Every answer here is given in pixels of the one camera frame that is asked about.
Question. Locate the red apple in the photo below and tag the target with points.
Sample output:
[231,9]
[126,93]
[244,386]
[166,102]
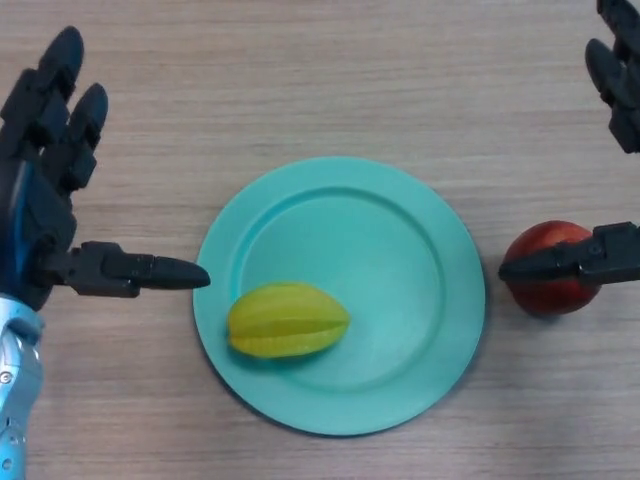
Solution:
[550,300]

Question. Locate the green round plate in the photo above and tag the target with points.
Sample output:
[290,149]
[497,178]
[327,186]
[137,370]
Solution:
[390,250]

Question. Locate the yellow starfruit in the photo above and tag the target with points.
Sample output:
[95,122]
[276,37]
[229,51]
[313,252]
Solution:
[285,320]

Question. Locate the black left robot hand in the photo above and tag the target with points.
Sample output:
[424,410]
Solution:
[35,190]

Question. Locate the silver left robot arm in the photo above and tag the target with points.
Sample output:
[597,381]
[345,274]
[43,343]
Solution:
[15,375]

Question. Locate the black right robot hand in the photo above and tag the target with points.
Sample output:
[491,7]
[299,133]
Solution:
[622,100]

